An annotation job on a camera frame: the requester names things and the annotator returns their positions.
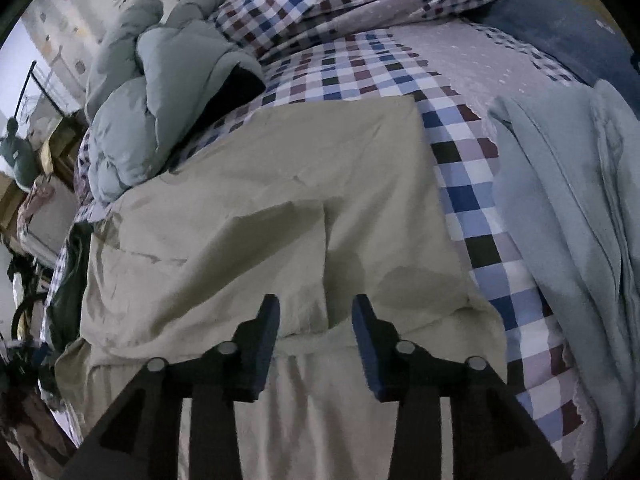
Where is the beige sweatshirt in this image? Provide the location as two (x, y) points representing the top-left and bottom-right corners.
(54, 95), (508, 480)

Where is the white storage case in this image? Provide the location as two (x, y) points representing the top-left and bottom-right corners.
(17, 175), (78, 266)

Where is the dark green t-shirt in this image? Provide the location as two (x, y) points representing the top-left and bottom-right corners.
(45, 222), (96, 356)

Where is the light blue puffer jacket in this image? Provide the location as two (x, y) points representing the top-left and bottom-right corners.
(84, 0), (267, 206)

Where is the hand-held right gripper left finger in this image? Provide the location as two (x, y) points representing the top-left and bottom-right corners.
(62, 294), (281, 480)

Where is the blue printed pillow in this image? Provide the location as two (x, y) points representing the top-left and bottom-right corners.
(470, 0), (640, 106)

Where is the black bicycle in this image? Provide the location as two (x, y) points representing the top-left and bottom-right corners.
(0, 260), (56, 396)

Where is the brown wooden cabinet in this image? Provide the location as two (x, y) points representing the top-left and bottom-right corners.
(40, 112), (88, 186)

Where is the black clothes rack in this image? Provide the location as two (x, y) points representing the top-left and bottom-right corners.
(14, 60), (66, 116)

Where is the pineapple print curtain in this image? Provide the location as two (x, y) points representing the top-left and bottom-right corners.
(25, 0), (301, 106)

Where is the pink cloth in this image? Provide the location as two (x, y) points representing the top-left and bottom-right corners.
(22, 175), (56, 216)

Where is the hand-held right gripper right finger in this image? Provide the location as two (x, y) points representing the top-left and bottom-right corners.
(351, 294), (571, 480)

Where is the light blue knit sweater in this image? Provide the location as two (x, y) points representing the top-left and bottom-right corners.
(487, 80), (640, 466)

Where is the pale blue folded top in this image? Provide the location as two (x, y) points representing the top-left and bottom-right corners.
(590, 80), (640, 311)

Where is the checkered bed sheet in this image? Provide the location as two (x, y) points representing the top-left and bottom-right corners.
(40, 20), (601, 461)

